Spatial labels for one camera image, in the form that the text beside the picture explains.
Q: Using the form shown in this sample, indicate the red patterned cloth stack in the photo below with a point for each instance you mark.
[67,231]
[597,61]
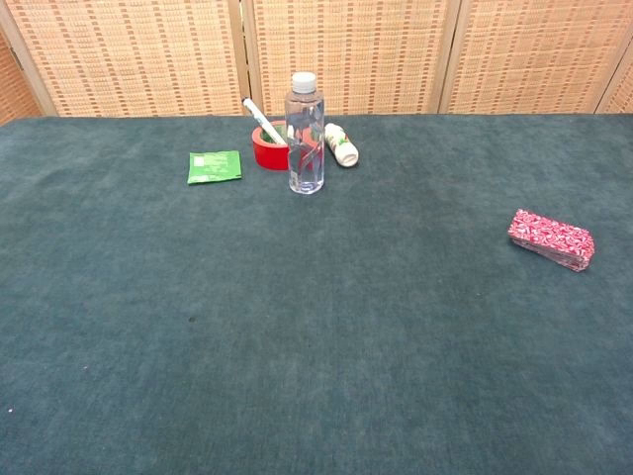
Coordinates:
[551,240]

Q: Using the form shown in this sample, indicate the teal felt table cover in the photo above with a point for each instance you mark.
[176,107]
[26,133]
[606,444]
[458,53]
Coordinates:
[297,321]

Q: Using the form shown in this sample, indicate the clear plastic water bottle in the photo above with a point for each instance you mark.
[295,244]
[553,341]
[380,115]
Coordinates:
[305,148]

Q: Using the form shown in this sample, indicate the small white plastic bottle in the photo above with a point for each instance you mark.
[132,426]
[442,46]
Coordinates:
[341,147]

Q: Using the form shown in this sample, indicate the red tape roll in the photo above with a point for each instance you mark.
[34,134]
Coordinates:
[269,156]

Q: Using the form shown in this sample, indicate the green foil packet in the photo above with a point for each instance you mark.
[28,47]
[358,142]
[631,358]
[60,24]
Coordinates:
[214,166]

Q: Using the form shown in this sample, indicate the white marker pen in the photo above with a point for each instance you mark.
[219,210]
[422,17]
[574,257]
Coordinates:
[262,121]

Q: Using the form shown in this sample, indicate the woven bamboo screen panel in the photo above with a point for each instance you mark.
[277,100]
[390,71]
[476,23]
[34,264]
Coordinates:
[539,54]
[133,54]
[624,96]
[15,84]
[356,49]

